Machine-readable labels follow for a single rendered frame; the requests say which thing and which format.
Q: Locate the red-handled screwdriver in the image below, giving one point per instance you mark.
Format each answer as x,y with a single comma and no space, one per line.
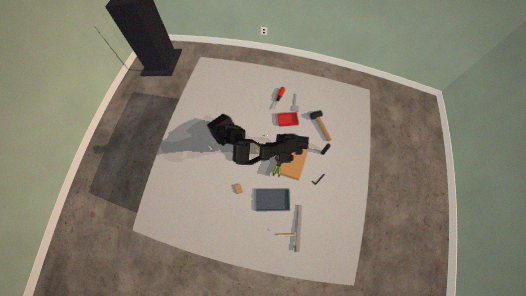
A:
279,95

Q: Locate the light wooden board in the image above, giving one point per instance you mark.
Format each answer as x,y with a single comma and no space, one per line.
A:
294,169

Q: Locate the red shallow tray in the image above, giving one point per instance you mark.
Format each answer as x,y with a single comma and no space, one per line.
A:
286,118

